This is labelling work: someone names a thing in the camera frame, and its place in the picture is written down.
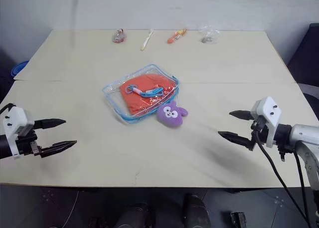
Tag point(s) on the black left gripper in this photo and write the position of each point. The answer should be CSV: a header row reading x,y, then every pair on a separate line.
x,y
26,144

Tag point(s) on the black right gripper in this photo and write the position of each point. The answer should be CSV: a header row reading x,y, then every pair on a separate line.
x,y
260,132

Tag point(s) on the clear blue-trimmed zip pouch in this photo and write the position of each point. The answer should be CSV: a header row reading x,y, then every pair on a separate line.
x,y
112,93

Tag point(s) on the orange cloth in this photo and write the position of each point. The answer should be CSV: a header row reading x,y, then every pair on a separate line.
x,y
139,103

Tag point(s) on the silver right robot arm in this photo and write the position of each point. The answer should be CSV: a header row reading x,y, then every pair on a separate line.
x,y
302,135

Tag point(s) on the clear bag with grey item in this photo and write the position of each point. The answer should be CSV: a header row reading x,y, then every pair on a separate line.
x,y
208,36

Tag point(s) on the purple plush toy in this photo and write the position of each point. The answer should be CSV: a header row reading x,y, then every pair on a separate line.
x,y
172,115

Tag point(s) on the blue plastic basin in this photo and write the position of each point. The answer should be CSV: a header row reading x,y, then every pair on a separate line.
x,y
18,68

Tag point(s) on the dark rounded shape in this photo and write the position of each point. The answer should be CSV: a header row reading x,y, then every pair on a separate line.
x,y
197,211
134,216

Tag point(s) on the orange packaged toothbrush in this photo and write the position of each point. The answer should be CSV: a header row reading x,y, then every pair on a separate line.
x,y
175,36

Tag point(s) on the small red grey packet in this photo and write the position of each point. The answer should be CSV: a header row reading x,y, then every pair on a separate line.
x,y
118,36

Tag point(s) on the white yellow toothbrush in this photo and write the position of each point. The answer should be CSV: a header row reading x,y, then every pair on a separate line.
x,y
147,39

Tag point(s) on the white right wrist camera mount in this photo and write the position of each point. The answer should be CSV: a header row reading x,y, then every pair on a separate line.
x,y
270,109

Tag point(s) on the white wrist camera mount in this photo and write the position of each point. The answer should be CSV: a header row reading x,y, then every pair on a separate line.
x,y
270,109
16,118

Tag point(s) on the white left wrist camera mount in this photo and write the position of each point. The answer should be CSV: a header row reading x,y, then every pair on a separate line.
x,y
16,118

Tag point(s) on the small black floor bracket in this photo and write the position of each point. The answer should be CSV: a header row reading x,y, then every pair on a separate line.
x,y
238,220

